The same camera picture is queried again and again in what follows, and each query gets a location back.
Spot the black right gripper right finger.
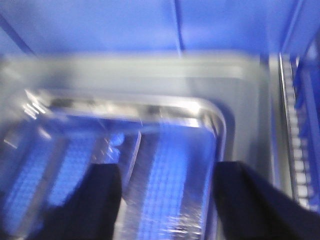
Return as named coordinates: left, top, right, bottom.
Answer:
left=213, top=161, right=320, bottom=240

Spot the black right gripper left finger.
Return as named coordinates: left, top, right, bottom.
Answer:
left=31, top=163, right=122, bottom=240

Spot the silver steel tray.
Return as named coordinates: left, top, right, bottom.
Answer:
left=0, top=91, right=226, bottom=240
left=0, top=51, right=273, bottom=240

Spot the large blue crate top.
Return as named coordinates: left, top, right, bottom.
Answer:
left=0, top=0, right=320, bottom=58

